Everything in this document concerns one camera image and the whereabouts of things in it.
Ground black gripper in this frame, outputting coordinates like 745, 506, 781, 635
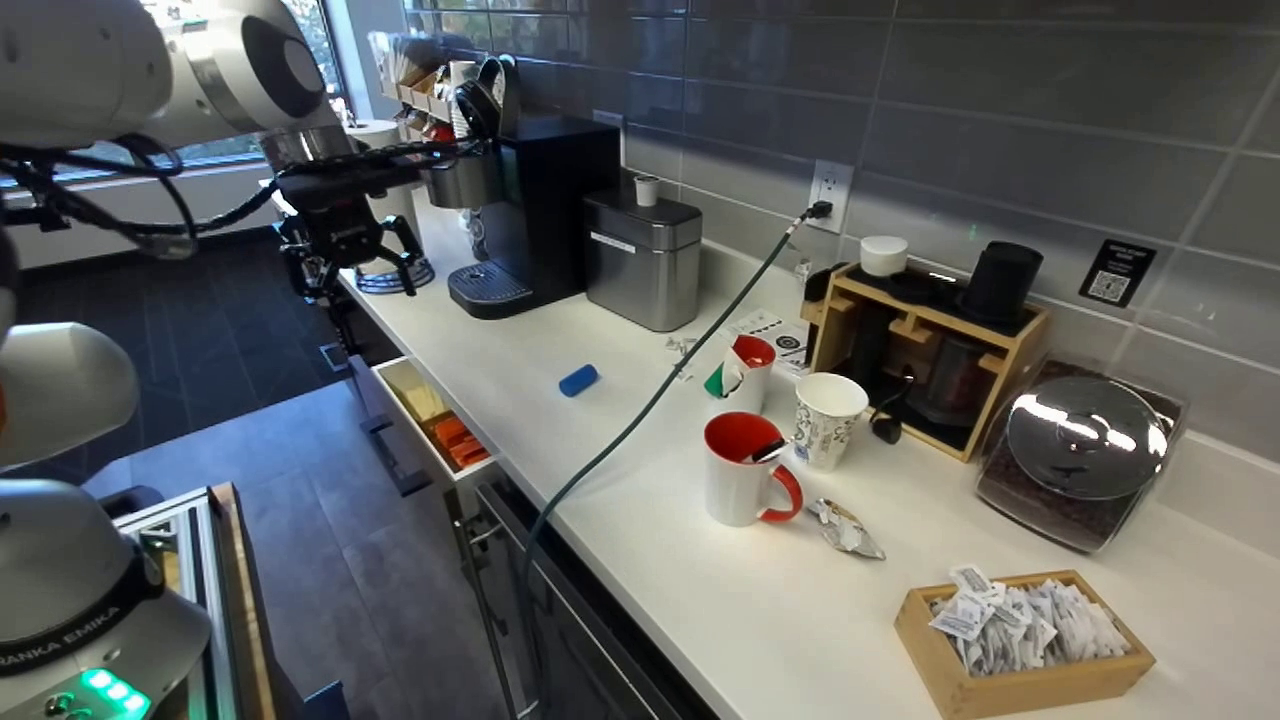
276, 167, 423, 302

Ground dark wooden top drawer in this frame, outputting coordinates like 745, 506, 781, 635
371, 361, 498, 479

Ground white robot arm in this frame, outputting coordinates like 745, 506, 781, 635
0, 0, 417, 720

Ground black Keurig coffee maker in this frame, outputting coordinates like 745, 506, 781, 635
427, 116, 621, 321

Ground stainless steel canister box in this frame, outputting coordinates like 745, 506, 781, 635
584, 192, 704, 334

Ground small blue block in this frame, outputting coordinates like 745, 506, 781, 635
558, 364, 599, 399

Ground small white red cup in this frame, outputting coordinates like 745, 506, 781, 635
724, 337, 778, 413

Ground white mug red inside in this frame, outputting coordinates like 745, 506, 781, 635
704, 413, 805, 529

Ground lower cabinet drawers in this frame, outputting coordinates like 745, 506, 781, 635
445, 474, 718, 720

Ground white patterned paper cup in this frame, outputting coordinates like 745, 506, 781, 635
791, 371, 869, 468

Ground crumpled foil wrapper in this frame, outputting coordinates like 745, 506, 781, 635
805, 502, 883, 560

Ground wooden pod organizer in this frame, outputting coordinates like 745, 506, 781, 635
800, 270, 1048, 460

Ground wooden tray of packets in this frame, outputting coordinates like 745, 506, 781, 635
898, 569, 1151, 720

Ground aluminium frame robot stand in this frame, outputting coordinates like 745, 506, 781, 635
118, 485, 285, 720

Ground blue green power cable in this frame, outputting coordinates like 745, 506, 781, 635
513, 195, 831, 720

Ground white wall outlet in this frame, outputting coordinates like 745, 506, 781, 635
807, 160, 851, 234

